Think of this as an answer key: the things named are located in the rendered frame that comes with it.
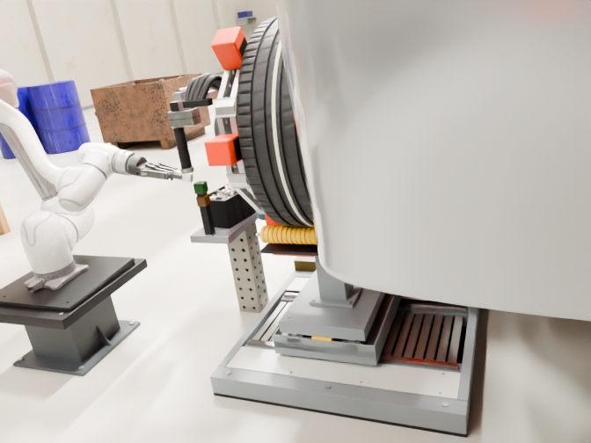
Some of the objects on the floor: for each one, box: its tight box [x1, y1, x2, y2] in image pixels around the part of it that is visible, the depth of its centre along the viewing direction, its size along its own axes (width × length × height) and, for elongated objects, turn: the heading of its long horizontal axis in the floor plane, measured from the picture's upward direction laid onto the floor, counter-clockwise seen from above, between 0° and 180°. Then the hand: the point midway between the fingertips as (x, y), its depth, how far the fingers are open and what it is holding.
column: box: [227, 222, 269, 313], centre depth 223 cm, size 10×10×42 cm
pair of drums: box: [0, 80, 91, 159], centre depth 710 cm, size 80×125×92 cm, turn 89°
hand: (183, 176), depth 181 cm, fingers closed
